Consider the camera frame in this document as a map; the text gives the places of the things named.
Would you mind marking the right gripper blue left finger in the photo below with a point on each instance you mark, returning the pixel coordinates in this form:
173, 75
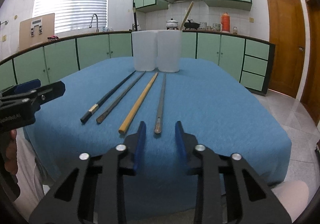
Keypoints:
93, 185

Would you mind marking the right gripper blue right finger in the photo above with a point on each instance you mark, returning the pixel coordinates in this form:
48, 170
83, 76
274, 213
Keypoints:
248, 197

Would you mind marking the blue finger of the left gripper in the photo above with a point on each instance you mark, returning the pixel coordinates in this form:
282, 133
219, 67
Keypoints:
21, 88
39, 96

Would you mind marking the black chopstick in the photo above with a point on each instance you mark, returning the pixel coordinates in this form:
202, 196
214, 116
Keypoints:
135, 18
98, 104

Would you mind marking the dark grey chopstick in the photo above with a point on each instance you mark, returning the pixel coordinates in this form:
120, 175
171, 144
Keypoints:
109, 109

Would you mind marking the light wooden chopstick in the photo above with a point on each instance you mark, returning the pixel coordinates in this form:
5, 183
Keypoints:
186, 15
130, 116

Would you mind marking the grey metal chopstick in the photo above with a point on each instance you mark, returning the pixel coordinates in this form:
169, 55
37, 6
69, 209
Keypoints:
158, 123

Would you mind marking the green lower kitchen cabinets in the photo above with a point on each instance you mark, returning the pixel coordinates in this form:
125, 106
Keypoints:
247, 59

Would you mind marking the person's left hand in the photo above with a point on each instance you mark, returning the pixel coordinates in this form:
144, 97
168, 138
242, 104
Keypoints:
11, 164

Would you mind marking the red cloth on counter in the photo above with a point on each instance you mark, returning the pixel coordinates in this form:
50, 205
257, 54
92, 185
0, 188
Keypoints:
53, 38

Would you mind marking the cardboard box with label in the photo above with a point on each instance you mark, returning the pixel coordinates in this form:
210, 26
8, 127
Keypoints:
36, 31

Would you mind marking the blue tablecloth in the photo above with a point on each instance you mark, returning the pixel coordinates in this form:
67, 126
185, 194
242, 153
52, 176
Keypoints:
209, 103

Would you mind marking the wooden door right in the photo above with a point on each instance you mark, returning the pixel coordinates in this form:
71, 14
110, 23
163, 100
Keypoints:
310, 96

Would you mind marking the wooden door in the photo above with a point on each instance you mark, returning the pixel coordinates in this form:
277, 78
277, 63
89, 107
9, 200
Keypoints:
287, 33
310, 96

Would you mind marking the white two-compartment utensil holder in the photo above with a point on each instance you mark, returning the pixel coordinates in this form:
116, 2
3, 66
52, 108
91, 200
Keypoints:
157, 49

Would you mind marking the white enamel pot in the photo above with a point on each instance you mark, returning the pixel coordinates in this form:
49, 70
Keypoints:
171, 24

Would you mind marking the black wok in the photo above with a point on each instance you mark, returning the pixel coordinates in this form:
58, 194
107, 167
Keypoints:
191, 25

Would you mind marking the glass jar on counter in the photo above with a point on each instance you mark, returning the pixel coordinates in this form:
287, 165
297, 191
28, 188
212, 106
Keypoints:
235, 30

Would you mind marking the wooden door left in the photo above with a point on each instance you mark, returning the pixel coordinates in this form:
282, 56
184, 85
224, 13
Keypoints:
287, 33

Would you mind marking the orange thermos flask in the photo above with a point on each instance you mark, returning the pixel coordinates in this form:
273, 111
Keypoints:
225, 22

